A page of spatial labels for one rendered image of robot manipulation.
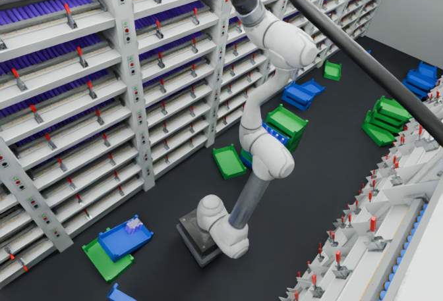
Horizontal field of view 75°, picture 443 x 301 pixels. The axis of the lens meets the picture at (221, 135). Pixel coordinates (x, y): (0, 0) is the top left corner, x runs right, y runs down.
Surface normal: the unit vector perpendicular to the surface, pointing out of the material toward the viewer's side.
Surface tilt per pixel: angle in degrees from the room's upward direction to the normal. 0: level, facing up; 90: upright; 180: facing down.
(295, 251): 0
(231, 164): 0
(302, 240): 0
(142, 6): 19
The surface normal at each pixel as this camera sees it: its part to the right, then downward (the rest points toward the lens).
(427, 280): 0.10, -0.68
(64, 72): 0.33, -0.46
